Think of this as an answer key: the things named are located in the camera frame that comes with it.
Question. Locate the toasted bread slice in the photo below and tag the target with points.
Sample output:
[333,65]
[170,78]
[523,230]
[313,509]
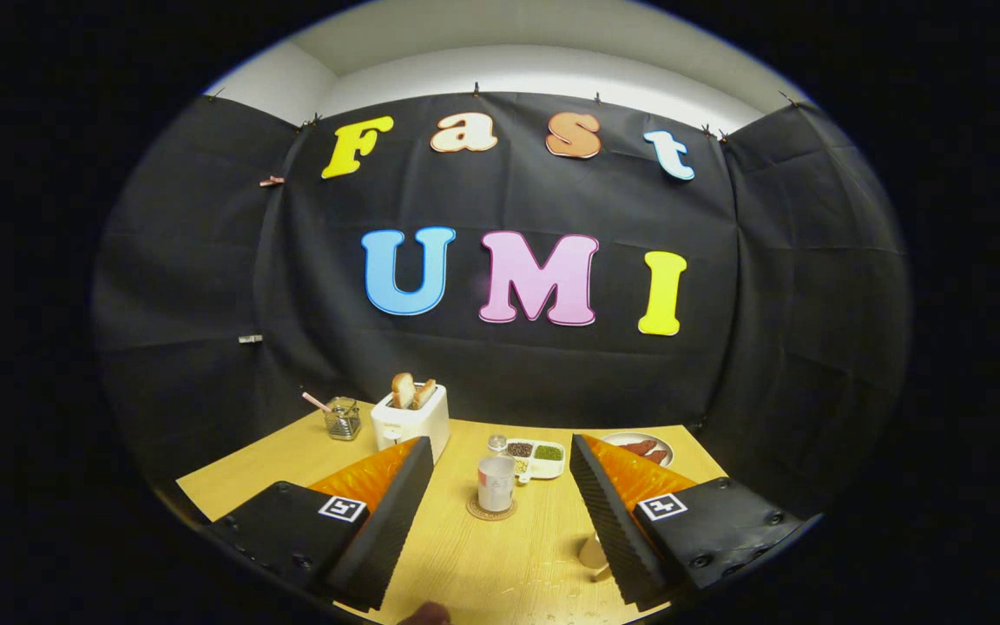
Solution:
[424,393]
[402,391]

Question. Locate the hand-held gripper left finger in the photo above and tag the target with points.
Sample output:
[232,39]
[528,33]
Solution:
[387,529]

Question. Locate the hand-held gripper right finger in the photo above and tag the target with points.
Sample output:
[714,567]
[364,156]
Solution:
[608,521]

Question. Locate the red meat piece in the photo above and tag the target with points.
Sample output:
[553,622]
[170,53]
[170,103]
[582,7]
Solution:
[658,457]
[639,447]

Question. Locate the pink clothespin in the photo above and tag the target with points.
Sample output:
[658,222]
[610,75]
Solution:
[272,180]

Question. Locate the white toaster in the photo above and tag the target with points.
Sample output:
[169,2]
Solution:
[409,425]

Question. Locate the round wooden coaster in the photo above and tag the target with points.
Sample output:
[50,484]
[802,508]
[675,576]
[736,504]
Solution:
[474,511]

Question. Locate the white divided bean dish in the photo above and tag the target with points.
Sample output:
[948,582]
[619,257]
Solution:
[543,467]

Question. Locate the wooden table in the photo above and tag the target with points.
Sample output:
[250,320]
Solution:
[500,564]

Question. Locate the beige cup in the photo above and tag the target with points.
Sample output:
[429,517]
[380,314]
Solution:
[594,554]

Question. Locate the pink striped straw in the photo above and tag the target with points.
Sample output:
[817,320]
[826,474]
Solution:
[315,400]

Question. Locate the clear plastic juice bottle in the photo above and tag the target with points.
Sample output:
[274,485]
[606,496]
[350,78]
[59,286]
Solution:
[496,486]

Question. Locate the white oval plate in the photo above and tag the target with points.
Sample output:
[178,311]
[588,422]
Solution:
[630,436]

